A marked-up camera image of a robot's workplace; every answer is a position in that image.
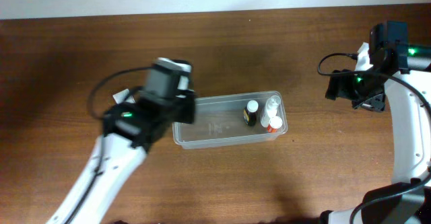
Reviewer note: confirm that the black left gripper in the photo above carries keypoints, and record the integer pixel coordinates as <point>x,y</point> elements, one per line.
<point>184,106</point>

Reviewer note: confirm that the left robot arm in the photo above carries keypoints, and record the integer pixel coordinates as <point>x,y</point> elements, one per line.
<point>129,130</point>

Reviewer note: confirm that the clear plastic container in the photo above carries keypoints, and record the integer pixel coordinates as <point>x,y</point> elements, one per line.
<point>219,121</point>

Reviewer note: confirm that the dark bottle white cap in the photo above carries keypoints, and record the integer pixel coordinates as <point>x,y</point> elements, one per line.
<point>250,112</point>

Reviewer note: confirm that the orange tube white cap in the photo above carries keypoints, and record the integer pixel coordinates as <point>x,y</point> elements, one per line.
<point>275,123</point>

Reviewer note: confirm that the white green sachet packet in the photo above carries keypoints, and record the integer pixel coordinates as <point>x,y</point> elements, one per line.
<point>123,96</point>

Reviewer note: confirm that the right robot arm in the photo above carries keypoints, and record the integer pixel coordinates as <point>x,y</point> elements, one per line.
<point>391,72</point>

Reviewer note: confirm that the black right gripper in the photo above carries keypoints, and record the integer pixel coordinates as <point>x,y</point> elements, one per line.
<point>335,85</point>

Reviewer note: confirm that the white spray bottle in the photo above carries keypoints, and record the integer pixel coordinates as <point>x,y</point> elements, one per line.
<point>269,110</point>

